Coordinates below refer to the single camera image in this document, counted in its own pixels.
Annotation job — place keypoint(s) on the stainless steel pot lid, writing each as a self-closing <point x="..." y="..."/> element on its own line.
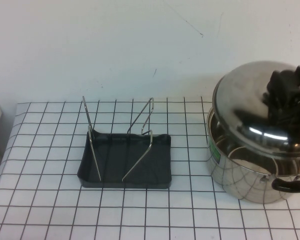
<point x="240" y="100"/>

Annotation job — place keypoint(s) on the white black-grid tablecloth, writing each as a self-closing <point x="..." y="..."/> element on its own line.
<point x="52" y="200"/>

